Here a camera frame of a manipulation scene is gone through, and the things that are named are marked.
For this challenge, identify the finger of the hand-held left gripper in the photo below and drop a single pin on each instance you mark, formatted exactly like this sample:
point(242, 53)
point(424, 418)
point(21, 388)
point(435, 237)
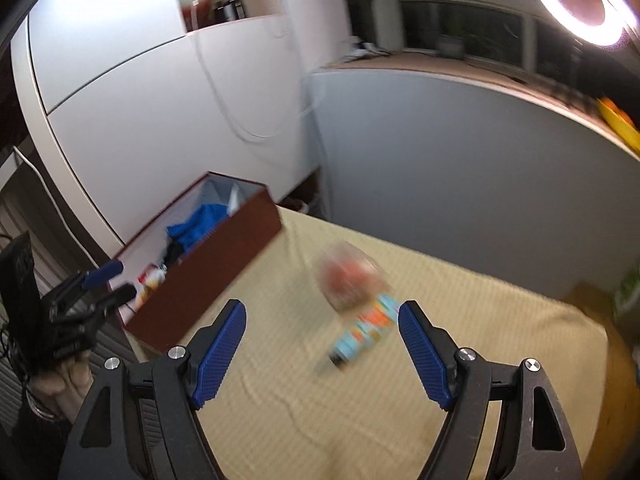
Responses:
point(120, 294)
point(102, 271)

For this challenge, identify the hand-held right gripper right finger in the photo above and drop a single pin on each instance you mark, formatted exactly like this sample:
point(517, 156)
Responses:
point(425, 355)

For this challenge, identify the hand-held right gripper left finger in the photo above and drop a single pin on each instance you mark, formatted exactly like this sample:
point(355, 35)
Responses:
point(217, 355)

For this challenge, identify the red and white snack packet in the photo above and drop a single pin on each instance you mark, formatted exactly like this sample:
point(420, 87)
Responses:
point(150, 285)

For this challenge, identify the light blue and orange bottle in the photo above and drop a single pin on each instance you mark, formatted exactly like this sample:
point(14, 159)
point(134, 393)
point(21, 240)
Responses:
point(367, 330)

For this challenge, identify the dark red cardboard box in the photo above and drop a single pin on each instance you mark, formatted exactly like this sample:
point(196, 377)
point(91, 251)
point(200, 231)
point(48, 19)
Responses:
point(225, 270)

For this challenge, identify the blue fleece cloth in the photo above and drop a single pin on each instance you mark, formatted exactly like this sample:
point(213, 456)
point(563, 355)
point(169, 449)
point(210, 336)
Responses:
point(197, 225)

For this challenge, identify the pink plastic bag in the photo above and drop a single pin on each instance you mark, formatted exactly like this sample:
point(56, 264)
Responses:
point(350, 280)

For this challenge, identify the person's left hand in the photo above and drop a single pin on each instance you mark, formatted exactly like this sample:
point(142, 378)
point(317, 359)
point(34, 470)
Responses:
point(60, 380)

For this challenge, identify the striped beige tablecloth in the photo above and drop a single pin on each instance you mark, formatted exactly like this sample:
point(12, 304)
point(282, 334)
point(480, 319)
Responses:
point(300, 410)

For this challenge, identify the black appliance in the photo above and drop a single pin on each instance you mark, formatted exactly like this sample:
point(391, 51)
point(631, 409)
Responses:
point(230, 9)

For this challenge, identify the yellow dish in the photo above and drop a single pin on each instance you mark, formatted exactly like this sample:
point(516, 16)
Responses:
point(620, 120)

